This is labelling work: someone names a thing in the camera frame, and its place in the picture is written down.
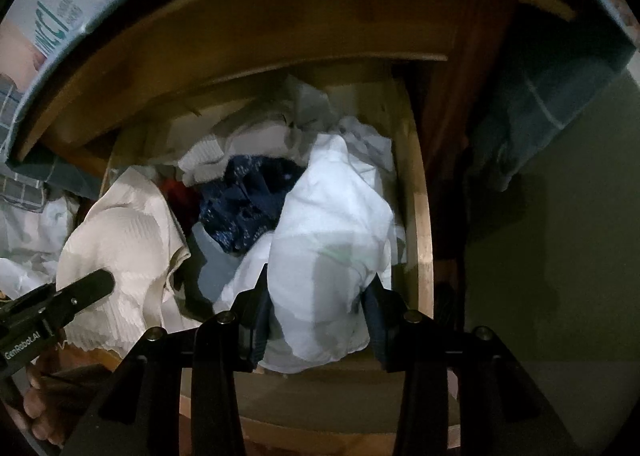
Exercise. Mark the navy floral lace underwear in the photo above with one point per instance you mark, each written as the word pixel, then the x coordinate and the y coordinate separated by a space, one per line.
pixel 240 201

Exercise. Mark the crumpled white paper pile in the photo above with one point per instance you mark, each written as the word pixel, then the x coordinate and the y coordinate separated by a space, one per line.
pixel 30 236

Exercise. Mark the red cloth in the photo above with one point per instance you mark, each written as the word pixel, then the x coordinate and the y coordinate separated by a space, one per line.
pixel 177 193

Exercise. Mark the blue checked cloth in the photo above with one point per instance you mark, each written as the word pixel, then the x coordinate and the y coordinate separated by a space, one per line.
pixel 540 100

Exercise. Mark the pale ribbed underwear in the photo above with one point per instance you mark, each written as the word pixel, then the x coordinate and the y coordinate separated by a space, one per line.
pixel 205 158

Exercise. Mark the pale blue-grey cloth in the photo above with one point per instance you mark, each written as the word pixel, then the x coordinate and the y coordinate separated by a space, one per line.
pixel 212 261

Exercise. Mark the wooden drawer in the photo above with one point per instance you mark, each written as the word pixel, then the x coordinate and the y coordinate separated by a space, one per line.
pixel 419 216

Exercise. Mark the beige honeycomb patterned garment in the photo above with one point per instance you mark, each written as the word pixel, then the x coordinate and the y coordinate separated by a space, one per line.
pixel 250 130

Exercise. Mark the person's left hand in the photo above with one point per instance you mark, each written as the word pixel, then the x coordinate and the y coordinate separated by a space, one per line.
pixel 37 408

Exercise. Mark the cream textured underwear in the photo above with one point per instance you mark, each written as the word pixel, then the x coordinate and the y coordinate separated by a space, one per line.
pixel 125 236

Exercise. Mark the plain white underwear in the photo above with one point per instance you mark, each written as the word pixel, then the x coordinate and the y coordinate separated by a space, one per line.
pixel 330 216

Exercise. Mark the white box with teal print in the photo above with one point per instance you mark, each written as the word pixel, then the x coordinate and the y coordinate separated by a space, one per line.
pixel 55 10

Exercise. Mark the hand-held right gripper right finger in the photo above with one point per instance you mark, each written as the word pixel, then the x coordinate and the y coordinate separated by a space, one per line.
pixel 372 323

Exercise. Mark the white crumpled cloth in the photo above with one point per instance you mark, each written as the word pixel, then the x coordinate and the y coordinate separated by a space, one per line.
pixel 365 135

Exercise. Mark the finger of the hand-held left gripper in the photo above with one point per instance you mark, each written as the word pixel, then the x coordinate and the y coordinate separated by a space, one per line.
pixel 82 291

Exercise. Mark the pale grey folded cloth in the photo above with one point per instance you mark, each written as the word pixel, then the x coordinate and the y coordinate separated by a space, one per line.
pixel 305 100

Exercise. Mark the wooden nightstand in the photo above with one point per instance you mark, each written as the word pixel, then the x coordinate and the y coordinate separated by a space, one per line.
pixel 250 25

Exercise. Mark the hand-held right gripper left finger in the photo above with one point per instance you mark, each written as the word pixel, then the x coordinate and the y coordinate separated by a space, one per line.
pixel 261 321

